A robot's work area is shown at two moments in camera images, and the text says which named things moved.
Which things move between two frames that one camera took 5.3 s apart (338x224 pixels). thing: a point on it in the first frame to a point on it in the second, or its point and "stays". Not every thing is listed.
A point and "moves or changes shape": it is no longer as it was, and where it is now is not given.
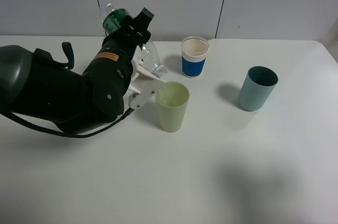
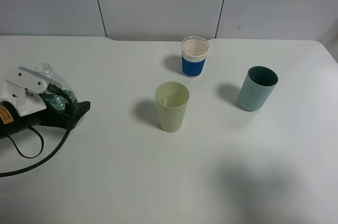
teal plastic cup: [259, 83] stays
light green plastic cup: [171, 99] stays
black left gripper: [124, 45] to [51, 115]
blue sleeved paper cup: [194, 53] stays
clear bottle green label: [147, 56] moves or changes shape
